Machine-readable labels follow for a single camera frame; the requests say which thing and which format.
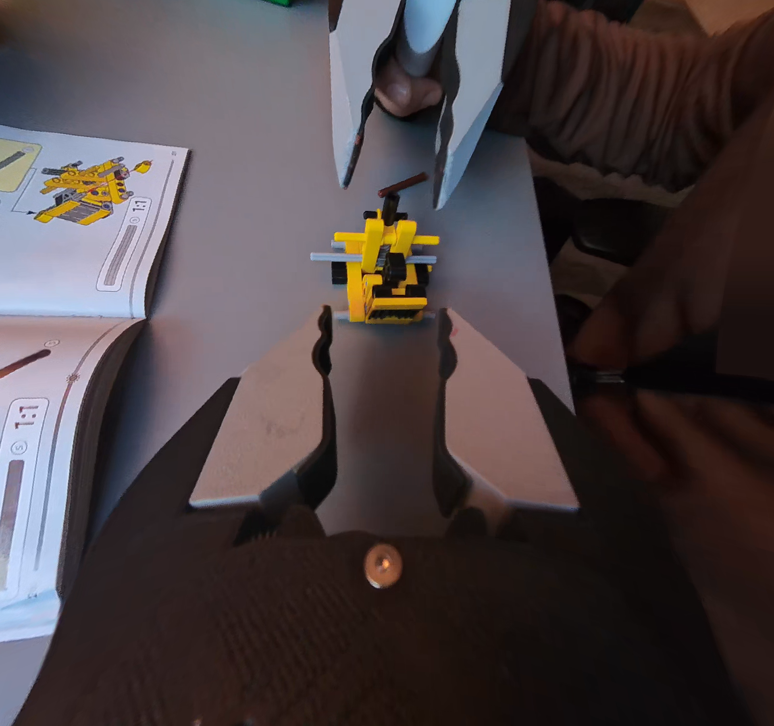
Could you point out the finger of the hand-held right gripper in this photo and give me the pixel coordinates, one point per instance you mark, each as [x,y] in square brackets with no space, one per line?
[477,67]
[357,43]

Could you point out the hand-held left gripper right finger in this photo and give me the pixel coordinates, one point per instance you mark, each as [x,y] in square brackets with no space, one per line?
[502,429]

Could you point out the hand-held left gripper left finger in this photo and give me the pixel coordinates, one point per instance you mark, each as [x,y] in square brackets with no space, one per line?
[266,423]

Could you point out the brown lego axle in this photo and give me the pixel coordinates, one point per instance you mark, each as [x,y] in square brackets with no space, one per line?
[404,184]

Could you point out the yellow lego vehicle model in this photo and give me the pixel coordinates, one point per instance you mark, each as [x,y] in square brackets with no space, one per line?
[387,278]

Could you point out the person's right forearm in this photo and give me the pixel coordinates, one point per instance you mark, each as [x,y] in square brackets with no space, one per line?
[604,91]

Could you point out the lego instruction booklet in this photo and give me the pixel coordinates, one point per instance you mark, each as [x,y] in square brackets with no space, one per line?
[72,242]

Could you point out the person's right hand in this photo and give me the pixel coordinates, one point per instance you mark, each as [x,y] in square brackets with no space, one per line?
[402,94]

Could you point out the person's dark clothing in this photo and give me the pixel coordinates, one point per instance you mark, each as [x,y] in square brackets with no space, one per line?
[701,315]

